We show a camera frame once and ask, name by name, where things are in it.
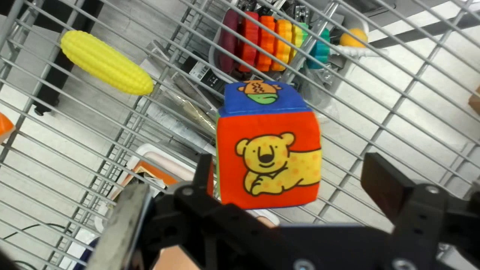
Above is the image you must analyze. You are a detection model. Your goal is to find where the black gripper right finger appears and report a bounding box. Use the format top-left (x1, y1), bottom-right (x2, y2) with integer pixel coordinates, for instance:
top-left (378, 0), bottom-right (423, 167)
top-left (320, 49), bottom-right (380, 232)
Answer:
top-left (360, 152), bottom-right (416, 220)

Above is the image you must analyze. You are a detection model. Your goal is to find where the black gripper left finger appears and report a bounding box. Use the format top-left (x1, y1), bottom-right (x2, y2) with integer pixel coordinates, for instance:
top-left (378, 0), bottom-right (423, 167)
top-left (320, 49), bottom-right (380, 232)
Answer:
top-left (194, 154), bottom-right (215, 194)

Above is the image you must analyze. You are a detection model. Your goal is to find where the colourful soft fabric cube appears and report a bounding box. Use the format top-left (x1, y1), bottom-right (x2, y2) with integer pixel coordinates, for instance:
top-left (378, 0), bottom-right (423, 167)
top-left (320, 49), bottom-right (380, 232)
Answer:
top-left (216, 79), bottom-right (323, 208)

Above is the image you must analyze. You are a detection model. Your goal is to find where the yellow toy corn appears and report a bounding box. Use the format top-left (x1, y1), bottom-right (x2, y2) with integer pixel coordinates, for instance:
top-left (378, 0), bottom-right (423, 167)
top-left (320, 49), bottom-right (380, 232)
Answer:
top-left (60, 29), bottom-right (153, 95)

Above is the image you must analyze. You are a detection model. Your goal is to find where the orange toy food piece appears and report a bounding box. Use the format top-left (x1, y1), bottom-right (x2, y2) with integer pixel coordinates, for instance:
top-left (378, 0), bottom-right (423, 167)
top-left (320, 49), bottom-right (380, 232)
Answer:
top-left (0, 112), bottom-right (15, 142)

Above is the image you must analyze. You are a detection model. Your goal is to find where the white wire shelf rack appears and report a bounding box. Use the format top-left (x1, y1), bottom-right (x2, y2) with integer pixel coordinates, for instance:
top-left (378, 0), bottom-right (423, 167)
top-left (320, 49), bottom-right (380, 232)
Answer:
top-left (0, 0), bottom-right (480, 270)

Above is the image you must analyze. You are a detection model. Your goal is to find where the rainbow stacking ring toy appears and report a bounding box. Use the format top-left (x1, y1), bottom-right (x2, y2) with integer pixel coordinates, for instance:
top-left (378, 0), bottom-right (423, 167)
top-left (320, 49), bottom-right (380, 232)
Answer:
top-left (215, 5), bottom-right (309, 73)

